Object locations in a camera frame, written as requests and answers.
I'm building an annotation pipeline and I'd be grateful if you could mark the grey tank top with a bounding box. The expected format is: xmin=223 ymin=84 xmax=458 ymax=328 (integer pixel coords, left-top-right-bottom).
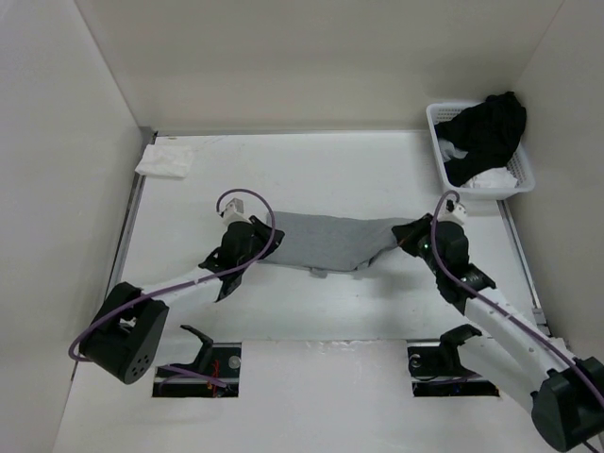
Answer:
xmin=263 ymin=211 xmax=411 ymax=277

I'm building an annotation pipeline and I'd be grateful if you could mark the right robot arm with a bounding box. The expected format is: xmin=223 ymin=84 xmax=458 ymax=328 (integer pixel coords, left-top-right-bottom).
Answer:
xmin=392 ymin=214 xmax=603 ymax=452

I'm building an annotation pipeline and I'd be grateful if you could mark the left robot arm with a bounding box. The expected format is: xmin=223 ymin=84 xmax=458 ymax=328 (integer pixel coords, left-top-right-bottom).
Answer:
xmin=69 ymin=211 xmax=284 ymax=385

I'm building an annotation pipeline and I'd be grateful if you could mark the folded white tank top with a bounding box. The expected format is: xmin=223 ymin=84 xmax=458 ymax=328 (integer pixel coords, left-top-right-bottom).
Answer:
xmin=135 ymin=144 xmax=194 ymax=179

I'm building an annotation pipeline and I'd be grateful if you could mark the black tank top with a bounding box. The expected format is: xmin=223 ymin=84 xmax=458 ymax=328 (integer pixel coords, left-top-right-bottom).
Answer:
xmin=435 ymin=92 xmax=528 ymax=187

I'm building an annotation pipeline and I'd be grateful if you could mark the white garment in basket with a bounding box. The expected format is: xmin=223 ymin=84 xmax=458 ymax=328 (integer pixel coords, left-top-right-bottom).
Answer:
xmin=438 ymin=139 xmax=518 ymax=189

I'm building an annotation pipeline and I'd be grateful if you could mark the white plastic basket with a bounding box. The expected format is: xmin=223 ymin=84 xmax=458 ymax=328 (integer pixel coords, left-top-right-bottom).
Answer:
xmin=426 ymin=101 xmax=535 ymax=201

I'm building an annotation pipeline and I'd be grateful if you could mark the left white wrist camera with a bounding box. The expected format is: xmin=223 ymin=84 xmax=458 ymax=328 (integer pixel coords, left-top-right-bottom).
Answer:
xmin=220 ymin=198 xmax=249 ymax=227

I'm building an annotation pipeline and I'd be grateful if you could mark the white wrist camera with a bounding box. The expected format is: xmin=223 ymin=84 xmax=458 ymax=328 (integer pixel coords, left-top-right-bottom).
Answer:
xmin=439 ymin=199 xmax=467 ymax=226
xmin=220 ymin=198 xmax=249 ymax=227

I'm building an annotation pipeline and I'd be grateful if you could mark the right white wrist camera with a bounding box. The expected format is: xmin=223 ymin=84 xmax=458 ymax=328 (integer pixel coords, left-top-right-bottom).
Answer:
xmin=439 ymin=199 xmax=467 ymax=226

